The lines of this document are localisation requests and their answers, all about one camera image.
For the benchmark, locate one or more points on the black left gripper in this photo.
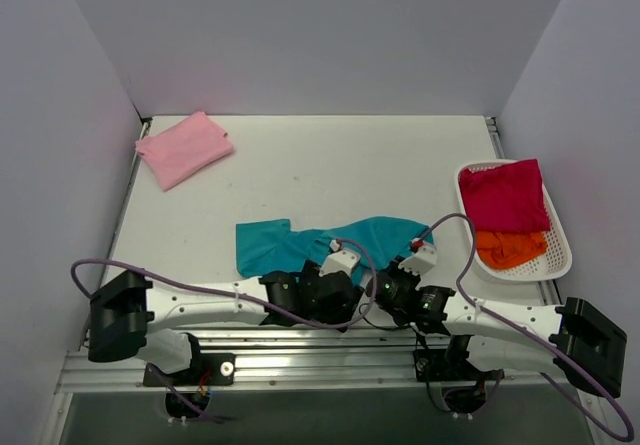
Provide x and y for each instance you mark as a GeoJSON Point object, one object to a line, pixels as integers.
{"type": "Point", "coordinates": [343, 300]}

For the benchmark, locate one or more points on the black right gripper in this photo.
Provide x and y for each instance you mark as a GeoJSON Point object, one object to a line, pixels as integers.
{"type": "Point", "coordinates": [379, 290]}

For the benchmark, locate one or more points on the teal t shirt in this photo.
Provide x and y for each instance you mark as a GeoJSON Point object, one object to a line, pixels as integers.
{"type": "Point", "coordinates": [263, 247]}

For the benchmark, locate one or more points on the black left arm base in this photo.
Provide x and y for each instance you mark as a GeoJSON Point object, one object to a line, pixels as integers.
{"type": "Point", "coordinates": [179, 357]}

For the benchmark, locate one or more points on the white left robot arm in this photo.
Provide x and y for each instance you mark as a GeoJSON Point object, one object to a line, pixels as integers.
{"type": "Point", "coordinates": [140, 315]}

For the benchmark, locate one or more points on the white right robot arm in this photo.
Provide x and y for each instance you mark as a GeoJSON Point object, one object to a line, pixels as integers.
{"type": "Point", "coordinates": [575, 337]}

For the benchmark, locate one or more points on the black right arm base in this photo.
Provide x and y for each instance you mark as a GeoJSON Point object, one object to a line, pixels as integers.
{"type": "Point", "coordinates": [447, 364]}

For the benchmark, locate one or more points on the orange t shirt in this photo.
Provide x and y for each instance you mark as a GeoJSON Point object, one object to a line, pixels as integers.
{"type": "Point", "coordinates": [501, 251]}

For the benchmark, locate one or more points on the crimson red t shirt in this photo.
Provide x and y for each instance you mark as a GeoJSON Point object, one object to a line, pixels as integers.
{"type": "Point", "coordinates": [507, 198]}

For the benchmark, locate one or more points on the white plastic basket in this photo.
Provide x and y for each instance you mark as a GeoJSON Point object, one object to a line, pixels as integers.
{"type": "Point", "coordinates": [555, 263]}

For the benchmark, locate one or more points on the folded pink t shirt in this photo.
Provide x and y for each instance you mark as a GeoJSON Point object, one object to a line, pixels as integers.
{"type": "Point", "coordinates": [182, 150]}

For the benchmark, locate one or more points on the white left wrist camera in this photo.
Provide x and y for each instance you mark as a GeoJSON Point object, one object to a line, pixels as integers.
{"type": "Point", "coordinates": [340, 259]}

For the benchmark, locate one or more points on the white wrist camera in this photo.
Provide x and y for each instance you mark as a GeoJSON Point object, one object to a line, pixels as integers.
{"type": "Point", "coordinates": [422, 259]}
{"type": "Point", "coordinates": [340, 259]}

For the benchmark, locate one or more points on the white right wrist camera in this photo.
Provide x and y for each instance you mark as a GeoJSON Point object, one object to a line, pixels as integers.
{"type": "Point", "coordinates": [422, 259]}

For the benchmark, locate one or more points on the aluminium mounting rail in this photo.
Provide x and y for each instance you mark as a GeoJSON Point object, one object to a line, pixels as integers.
{"type": "Point", "coordinates": [271, 359]}

